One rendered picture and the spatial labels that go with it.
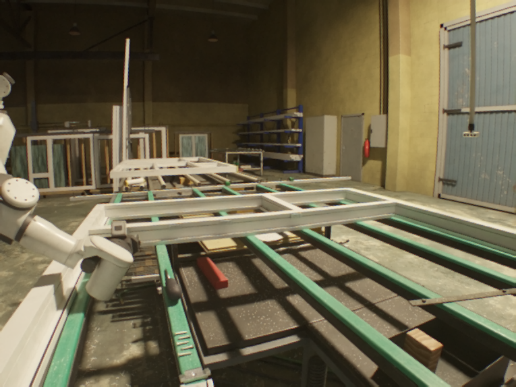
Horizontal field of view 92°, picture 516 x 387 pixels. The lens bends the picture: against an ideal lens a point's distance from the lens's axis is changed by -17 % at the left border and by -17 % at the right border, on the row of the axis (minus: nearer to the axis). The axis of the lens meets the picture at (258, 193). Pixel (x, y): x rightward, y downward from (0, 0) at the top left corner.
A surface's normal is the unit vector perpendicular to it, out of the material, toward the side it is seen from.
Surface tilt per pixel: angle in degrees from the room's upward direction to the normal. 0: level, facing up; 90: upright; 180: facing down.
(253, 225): 90
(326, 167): 90
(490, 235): 90
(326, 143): 90
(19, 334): 0
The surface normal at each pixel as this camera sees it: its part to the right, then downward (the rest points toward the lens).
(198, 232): 0.35, 0.16
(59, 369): 0.00, -0.98
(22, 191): 0.67, -0.66
